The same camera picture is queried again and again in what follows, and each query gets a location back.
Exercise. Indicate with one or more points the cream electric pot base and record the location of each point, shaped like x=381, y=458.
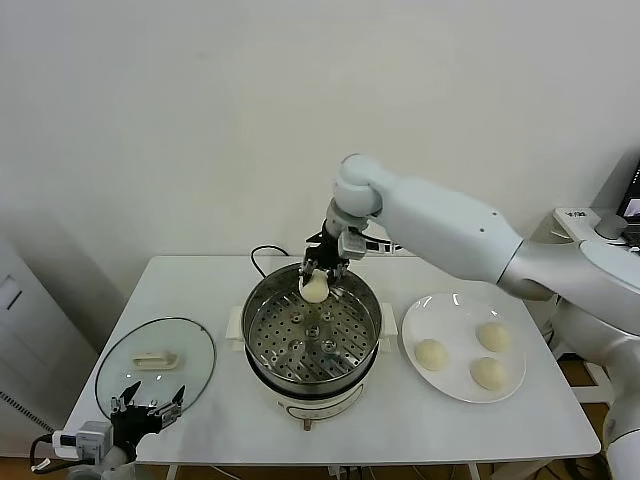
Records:
x=305, y=407

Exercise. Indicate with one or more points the white steamed baozi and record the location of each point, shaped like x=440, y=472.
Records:
x=315, y=292
x=431, y=354
x=489, y=372
x=494, y=336

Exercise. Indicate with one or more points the white side desk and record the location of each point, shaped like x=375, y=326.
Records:
x=575, y=220

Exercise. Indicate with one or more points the white round plate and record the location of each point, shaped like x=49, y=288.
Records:
x=457, y=380

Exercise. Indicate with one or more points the perforated steel steamer basket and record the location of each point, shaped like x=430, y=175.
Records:
x=310, y=340

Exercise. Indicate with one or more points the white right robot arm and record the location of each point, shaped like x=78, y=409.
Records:
x=450, y=225

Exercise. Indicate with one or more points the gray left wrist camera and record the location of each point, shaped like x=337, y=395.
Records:
x=85, y=439

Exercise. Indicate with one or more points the round glass pot lid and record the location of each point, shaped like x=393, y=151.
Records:
x=152, y=361

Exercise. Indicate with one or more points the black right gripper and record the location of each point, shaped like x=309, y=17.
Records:
x=325, y=250

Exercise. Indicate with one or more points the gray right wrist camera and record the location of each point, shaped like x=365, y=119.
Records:
x=352, y=245

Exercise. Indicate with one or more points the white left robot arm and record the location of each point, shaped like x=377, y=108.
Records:
x=112, y=462

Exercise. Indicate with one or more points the gray cylinder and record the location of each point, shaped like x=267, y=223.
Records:
x=611, y=227

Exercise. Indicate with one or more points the dark laptop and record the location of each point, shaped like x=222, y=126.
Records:
x=632, y=200

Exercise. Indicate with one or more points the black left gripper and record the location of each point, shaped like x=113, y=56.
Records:
x=132, y=425

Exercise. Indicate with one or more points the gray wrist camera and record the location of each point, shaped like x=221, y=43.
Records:
x=352, y=245
x=85, y=439

